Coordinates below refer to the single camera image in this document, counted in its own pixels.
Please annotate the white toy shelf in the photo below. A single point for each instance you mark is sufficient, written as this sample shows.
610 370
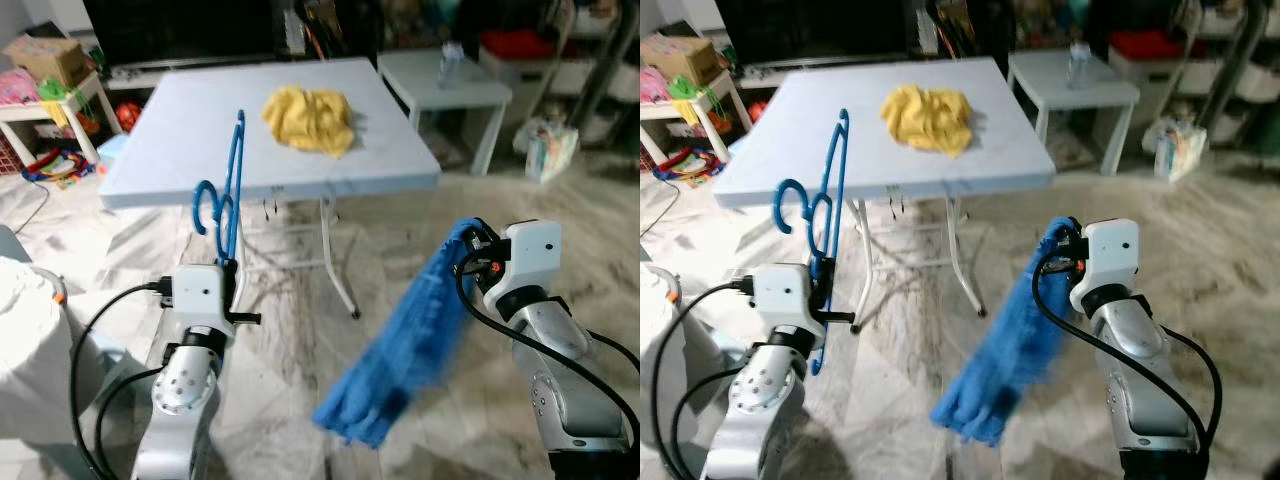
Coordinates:
660 108
20 112

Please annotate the red cushion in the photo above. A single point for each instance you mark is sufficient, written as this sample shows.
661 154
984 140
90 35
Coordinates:
518 45
1148 45

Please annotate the small white plastic table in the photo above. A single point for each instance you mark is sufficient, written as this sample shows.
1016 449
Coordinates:
1060 90
430 85

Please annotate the white storage box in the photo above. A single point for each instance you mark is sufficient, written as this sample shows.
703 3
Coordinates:
1150 78
520 75

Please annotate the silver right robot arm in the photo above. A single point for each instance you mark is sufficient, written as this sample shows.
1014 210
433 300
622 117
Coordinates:
1150 380
560 380

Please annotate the blue plastic hanger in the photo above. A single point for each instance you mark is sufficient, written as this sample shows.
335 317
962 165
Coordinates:
843 140
239 150

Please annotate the clear plastic jar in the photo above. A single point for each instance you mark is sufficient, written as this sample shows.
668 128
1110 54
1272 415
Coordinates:
451 68
1078 68

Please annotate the pink backpack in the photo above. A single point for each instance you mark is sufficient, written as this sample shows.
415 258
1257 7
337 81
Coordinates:
652 85
15 88

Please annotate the orange ball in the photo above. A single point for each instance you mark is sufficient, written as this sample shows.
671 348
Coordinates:
757 112
128 116

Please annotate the blue cloth garment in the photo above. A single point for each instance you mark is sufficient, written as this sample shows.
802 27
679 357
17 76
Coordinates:
400 350
1010 340

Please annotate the light blue plastic box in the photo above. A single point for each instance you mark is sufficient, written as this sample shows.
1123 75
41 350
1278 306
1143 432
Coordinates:
738 148
112 148

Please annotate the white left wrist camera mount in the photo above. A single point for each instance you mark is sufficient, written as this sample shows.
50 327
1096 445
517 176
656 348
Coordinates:
780 295
200 295

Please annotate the white printed package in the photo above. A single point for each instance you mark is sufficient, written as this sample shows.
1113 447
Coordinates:
550 155
1180 152

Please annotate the yellow crumpled cloth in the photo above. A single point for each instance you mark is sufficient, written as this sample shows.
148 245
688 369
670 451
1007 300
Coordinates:
310 120
925 120

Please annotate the green toy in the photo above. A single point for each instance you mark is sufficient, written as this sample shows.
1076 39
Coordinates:
690 88
58 90

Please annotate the cardboard box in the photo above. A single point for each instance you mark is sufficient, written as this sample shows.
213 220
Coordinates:
685 58
50 60

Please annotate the white bin storage shelf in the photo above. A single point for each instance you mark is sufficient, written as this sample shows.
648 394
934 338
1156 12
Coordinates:
620 80
1255 80

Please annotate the black television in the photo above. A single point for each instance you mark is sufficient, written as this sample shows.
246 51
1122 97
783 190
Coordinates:
810 30
180 30

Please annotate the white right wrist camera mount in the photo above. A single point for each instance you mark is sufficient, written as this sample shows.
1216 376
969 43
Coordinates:
530 255
1110 255

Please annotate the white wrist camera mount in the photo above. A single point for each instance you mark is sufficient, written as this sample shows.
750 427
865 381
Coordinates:
530 255
1110 255
200 295
780 295

